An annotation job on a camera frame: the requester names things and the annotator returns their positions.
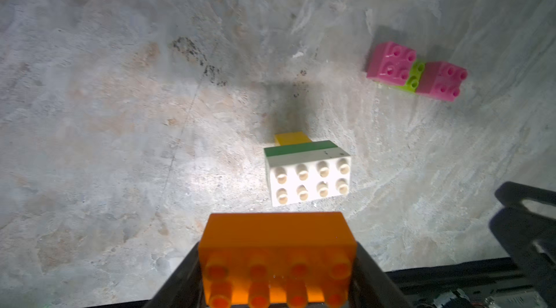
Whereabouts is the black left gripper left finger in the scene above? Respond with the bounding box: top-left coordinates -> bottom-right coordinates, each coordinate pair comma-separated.
144,243 -> 204,308

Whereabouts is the magenta lego brick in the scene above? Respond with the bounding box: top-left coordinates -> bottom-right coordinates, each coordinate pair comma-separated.
366,42 -> 417,86
416,61 -> 468,102

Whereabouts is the orange long lego brick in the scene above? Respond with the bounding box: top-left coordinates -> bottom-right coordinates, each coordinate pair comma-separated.
198,212 -> 357,307

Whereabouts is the white lego brick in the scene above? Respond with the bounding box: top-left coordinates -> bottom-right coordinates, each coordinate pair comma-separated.
265,146 -> 352,207

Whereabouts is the yellow lego brick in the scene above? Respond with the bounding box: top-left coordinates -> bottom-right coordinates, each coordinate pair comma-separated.
275,131 -> 311,146

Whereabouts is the dark green long lego brick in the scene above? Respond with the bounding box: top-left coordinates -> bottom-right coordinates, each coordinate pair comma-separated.
264,140 -> 337,157

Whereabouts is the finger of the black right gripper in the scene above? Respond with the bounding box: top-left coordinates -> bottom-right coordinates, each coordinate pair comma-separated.
489,181 -> 555,295

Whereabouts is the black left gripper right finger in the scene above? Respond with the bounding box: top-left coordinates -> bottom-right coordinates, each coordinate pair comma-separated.
349,243 -> 412,308

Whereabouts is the lime green lego brick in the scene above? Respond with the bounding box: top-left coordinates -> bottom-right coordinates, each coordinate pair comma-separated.
393,59 -> 426,93

